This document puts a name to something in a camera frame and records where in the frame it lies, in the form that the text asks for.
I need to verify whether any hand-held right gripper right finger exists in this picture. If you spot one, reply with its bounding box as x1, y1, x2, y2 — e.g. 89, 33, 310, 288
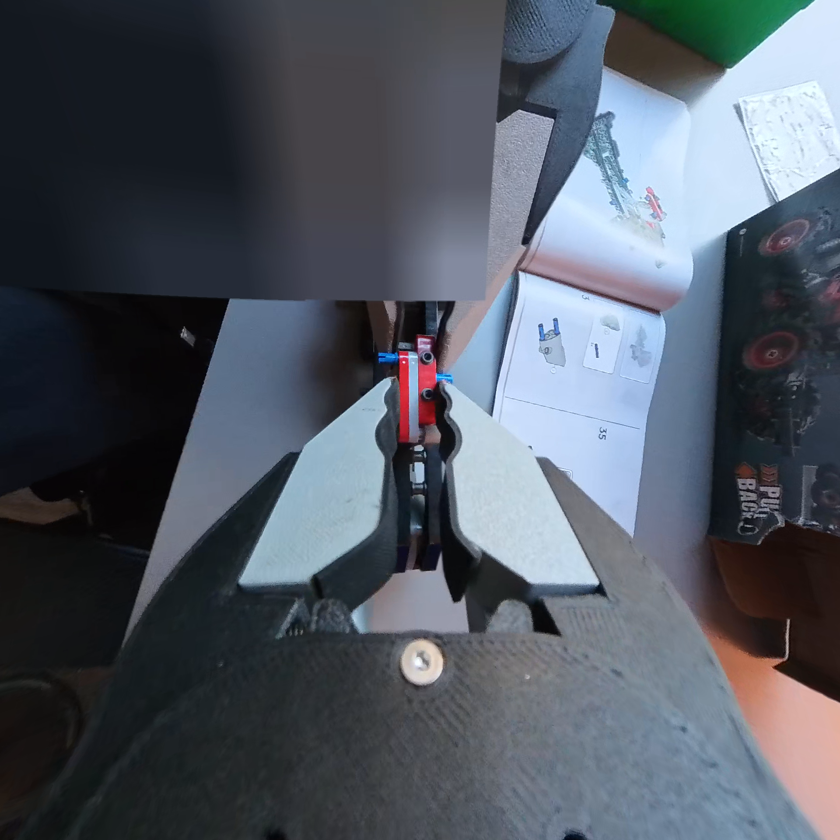
435, 382, 603, 602

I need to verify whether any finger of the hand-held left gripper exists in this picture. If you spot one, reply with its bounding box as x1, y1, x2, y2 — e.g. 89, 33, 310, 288
366, 299, 403, 358
419, 110, 559, 345

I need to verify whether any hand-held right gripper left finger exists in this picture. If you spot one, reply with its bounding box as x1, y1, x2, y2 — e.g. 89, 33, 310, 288
238, 377, 403, 602

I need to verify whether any red and black lego assembly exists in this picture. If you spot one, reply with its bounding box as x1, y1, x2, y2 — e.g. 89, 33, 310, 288
377, 333, 455, 573

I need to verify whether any open lego instruction booklet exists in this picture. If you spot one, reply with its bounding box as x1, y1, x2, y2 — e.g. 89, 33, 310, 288
492, 66, 697, 537

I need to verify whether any black lego set box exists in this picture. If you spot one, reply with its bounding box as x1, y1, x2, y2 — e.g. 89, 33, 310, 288
706, 189, 840, 685

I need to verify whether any green plastic bin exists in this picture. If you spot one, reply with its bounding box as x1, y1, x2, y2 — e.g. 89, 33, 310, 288
596, 0, 816, 68

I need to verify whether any white sticker sheet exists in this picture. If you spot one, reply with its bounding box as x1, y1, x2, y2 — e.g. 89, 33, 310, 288
735, 80, 840, 204

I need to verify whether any person's dark blue clothing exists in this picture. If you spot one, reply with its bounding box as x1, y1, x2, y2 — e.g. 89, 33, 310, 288
0, 285, 232, 672

